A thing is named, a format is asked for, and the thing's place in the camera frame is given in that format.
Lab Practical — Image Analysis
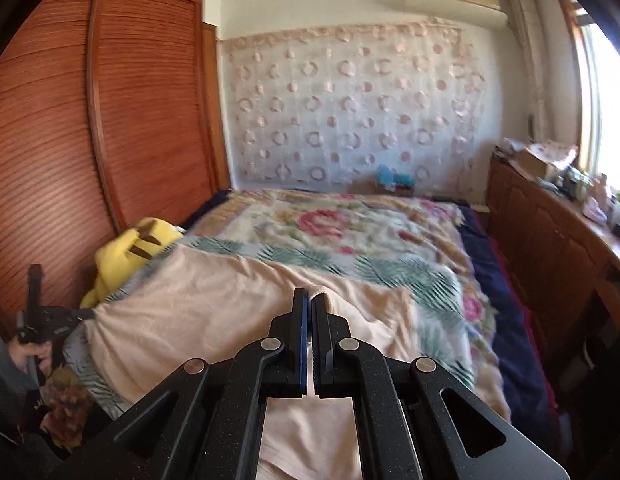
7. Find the side window drape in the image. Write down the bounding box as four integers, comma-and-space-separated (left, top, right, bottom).
509, 0, 552, 143

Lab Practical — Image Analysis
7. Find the wooden louvered wardrobe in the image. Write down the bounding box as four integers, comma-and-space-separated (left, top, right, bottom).
0, 0, 229, 337

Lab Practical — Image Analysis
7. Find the window with wooden frame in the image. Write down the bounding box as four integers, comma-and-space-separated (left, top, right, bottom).
558, 0, 620, 192

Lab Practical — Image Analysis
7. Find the navy blue blanket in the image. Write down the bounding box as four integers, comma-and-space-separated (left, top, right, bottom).
184, 192, 557, 448

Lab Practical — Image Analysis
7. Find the palm leaf bed sheet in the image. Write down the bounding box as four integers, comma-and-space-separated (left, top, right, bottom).
64, 236, 476, 417

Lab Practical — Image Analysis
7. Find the circle patterned sheer curtain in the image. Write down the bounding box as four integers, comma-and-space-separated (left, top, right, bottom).
220, 21, 485, 197

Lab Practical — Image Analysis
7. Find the person's left hand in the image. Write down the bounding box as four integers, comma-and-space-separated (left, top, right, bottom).
6, 337, 53, 375

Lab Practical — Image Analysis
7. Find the blue toy on box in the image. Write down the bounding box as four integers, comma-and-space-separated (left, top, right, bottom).
375, 165, 415, 196

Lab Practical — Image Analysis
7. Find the yellow plush toy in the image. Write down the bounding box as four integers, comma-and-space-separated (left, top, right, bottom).
80, 218, 184, 309

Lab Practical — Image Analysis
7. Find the beige printed t-shirt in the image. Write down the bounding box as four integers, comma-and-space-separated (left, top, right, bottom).
86, 246, 417, 479

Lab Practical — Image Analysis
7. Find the wooden low cabinet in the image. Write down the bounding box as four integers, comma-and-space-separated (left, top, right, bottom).
485, 157, 620, 360

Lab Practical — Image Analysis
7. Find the cardboard box on cabinet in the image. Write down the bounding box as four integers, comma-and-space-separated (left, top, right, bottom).
511, 140, 579, 180

